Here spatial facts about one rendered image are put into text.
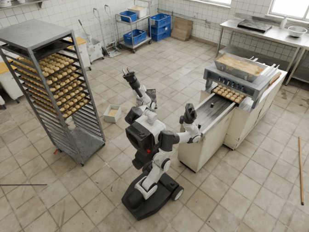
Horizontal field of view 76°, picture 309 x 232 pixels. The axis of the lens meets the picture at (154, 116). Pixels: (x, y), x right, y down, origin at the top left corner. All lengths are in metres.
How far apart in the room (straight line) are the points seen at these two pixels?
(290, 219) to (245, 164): 0.80
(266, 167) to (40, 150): 3.42
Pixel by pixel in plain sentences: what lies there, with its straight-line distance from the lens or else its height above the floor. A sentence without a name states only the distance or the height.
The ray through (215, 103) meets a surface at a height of 0.84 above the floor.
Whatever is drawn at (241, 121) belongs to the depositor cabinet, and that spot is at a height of 0.65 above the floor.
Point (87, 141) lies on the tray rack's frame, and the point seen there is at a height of 0.15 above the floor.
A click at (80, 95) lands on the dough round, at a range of 2.60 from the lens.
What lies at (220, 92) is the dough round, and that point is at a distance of 2.78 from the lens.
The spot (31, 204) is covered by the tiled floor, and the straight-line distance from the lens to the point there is 3.17.
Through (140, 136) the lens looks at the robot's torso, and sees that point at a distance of 1.63.
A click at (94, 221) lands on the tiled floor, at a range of 2.76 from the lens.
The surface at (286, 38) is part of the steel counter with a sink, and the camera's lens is 4.90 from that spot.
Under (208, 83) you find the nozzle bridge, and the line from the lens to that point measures 2.93.
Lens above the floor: 2.51
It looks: 43 degrees down
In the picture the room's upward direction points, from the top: 2 degrees counter-clockwise
